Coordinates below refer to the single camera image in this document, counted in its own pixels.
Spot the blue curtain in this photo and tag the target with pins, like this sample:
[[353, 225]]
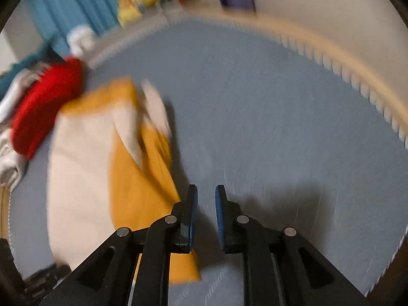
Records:
[[79, 0]]

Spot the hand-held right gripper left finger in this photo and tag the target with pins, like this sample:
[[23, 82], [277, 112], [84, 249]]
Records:
[[193, 220]]

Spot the red knitted blanket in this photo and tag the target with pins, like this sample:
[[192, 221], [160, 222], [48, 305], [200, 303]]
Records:
[[44, 108]]

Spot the white plush toy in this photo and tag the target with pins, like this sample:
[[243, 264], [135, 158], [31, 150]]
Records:
[[79, 40]]

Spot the beige and yellow jacket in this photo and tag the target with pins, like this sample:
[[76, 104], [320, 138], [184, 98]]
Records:
[[83, 172]]

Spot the grey quilted mattress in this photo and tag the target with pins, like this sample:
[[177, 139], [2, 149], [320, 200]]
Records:
[[271, 118]]

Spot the white fleece blanket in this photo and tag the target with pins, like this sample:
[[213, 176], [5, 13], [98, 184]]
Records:
[[11, 162]]

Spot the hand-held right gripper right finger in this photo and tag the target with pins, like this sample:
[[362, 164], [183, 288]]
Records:
[[220, 220]]

